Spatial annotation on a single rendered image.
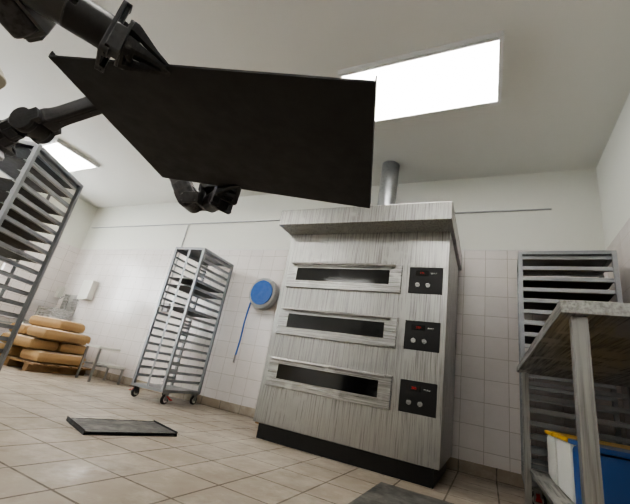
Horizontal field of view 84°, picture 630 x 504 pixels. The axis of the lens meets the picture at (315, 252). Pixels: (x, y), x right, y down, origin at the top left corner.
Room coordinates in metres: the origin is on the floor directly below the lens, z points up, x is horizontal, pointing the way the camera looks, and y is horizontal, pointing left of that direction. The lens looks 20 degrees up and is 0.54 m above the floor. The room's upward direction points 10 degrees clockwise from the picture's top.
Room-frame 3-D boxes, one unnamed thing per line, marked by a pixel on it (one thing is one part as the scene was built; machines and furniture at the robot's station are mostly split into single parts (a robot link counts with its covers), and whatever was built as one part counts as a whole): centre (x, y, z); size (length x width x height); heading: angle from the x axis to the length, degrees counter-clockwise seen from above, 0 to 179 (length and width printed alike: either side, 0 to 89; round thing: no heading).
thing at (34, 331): (5.41, 3.41, 0.49); 0.72 x 0.42 x 0.15; 157
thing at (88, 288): (6.31, 4.16, 0.92); 1.00 x 0.36 x 1.11; 62
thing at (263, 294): (4.52, 0.56, 1.10); 0.41 x 0.15 x 1.10; 62
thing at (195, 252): (4.58, 1.43, 0.93); 0.64 x 0.51 x 1.78; 155
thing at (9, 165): (2.65, 2.42, 1.68); 0.60 x 0.40 x 0.02; 3
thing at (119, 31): (0.46, 0.34, 0.98); 0.09 x 0.07 x 0.07; 124
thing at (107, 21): (0.42, 0.40, 1.00); 0.07 x 0.07 x 0.10; 34
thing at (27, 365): (5.55, 3.65, 0.06); 1.20 x 0.80 x 0.11; 64
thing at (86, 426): (2.74, 1.08, 0.02); 0.60 x 0.40 x 0.03; 134
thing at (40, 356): (5.43, 3.38, 0.19); 0.72 x 0.42 x 0.15; 156
